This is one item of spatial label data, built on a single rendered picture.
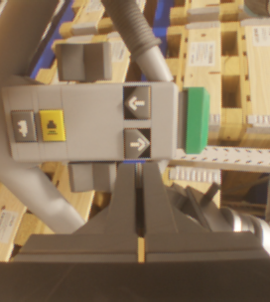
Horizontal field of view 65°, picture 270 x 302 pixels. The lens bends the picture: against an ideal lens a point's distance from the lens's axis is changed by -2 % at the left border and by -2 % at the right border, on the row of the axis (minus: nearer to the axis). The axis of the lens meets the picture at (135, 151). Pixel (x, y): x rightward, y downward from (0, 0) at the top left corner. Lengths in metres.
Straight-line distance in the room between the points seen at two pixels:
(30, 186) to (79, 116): 0.12
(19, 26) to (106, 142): 0.16
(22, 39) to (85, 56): 0.08
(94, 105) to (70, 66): 0.05
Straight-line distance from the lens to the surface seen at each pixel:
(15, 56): 0.30
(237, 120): 1.15
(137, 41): 0.26
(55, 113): 0.26
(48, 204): 0.33
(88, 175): 0.29
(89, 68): 0.26
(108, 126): 0.25
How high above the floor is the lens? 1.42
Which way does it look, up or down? 16 degrees down
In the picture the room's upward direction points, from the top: 94 degrees clockwise
